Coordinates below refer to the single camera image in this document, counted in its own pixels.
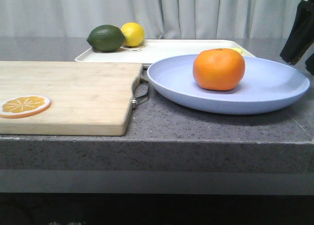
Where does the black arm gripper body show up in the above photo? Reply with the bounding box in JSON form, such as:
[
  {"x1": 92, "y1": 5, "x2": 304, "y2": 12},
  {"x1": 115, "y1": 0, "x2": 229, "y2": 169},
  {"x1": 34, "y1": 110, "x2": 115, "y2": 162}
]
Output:
[{"x1": 280, "y1": 0, "x2": 314, "y2": 65}]

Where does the light blue plastic plate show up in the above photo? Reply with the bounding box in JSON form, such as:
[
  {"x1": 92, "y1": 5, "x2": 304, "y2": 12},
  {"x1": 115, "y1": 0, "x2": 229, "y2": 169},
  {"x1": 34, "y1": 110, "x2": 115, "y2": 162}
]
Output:
[{"x1": 147, "y1": 55, "x2": 311, "y2": 115}]

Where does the orange fruit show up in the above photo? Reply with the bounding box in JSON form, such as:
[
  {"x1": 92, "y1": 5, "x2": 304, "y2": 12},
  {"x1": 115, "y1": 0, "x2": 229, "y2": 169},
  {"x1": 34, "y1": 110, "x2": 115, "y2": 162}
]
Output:
[{"x1": 193, "y1": 48, "x2": 245, "y2": 91}]

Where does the cream rectangular tray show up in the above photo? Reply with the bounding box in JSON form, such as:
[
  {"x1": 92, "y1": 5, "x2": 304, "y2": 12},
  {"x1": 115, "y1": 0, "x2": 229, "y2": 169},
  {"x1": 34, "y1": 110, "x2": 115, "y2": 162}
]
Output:
[{"x1": 75, "y1": 39, "x2": 254, "y2": 66}]

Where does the yellow plastic fork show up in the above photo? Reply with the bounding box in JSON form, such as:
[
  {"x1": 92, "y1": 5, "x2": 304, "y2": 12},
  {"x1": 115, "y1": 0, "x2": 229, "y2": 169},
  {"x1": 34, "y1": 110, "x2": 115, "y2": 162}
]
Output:
[{"x1": 232, "y1": 48, "x2": 243, "y2": 55}]

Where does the grey curtain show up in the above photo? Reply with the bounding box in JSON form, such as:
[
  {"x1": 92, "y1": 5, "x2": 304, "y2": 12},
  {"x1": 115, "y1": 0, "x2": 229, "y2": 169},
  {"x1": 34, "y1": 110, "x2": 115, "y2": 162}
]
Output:
[{"x1": 0, "y1": 0, "x2": 301, "y2": 39}]

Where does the yellow lemon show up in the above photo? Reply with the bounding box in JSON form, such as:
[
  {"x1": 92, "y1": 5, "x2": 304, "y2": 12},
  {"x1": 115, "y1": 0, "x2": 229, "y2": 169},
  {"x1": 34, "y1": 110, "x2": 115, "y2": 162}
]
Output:
[{"x1": 121, "y1": 22, "x2": 145, "y2": 47}]

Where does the dark green lime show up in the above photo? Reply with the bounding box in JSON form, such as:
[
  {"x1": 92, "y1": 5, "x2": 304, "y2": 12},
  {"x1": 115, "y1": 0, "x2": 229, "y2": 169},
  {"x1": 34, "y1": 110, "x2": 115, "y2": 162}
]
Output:
[{"x1": 86, "y1": 25, "x2": 126, "y2": 52}]

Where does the wooden cutting board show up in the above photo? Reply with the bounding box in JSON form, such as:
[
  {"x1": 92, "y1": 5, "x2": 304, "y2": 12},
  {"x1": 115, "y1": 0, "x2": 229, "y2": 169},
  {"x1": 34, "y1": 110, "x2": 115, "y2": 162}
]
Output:
[{"x1": 0, "y1": 61, "x2": 143, "y2": 136}]

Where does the orange slice decoration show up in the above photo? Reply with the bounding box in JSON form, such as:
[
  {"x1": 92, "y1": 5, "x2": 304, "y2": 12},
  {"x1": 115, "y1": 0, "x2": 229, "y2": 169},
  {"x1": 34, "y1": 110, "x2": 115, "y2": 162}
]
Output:
[{"x1": 0, "y1": 95, "x2": 52, "y2": 119}]

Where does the metal cutting board handle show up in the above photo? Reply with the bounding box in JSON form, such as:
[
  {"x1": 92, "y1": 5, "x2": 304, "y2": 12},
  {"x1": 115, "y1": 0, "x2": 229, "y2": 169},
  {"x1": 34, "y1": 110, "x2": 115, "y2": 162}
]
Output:
[{"x1": 131, "y1": 75, "x2": 150, "y2": 109}]

